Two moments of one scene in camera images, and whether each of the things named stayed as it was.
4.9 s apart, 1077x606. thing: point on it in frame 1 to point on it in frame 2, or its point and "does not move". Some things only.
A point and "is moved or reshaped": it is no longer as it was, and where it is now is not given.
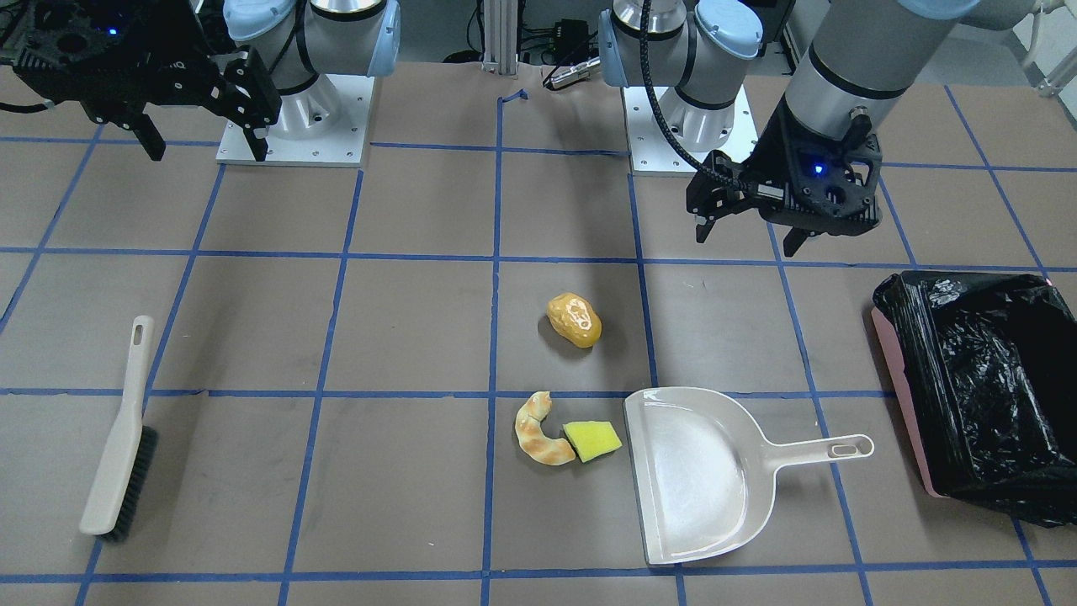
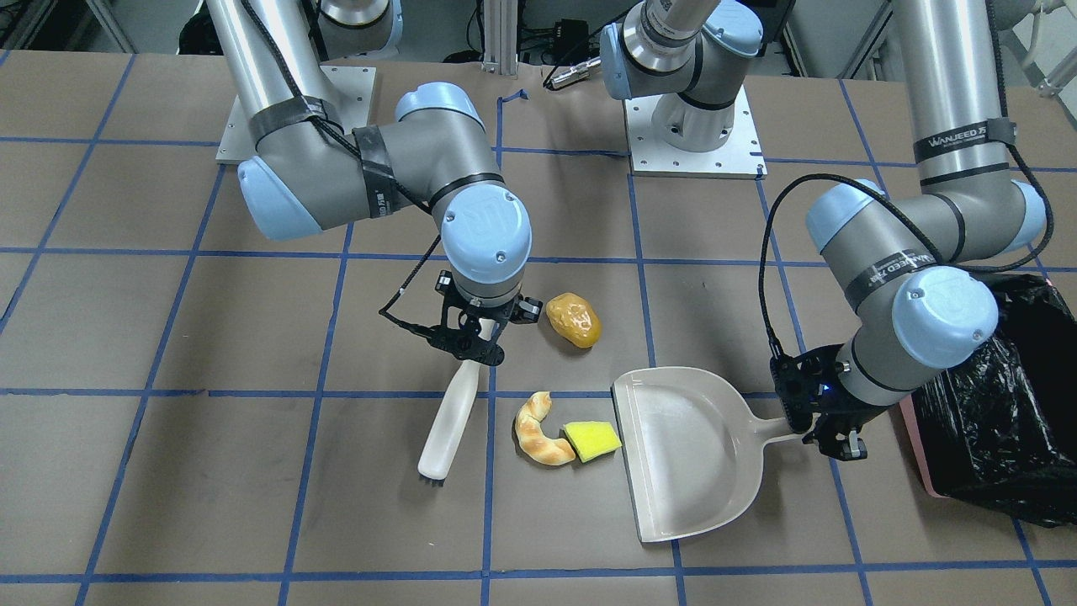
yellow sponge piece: [592, 438] does not move
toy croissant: [533, 439] does not move
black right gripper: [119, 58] to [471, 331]
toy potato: [573, 318] does not move
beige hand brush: [124, 480] to [450, 432]
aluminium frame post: [501, 37] does not move
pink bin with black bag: [985, 366] does not move
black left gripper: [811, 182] to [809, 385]
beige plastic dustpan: [703, 472] is moved or reshaped
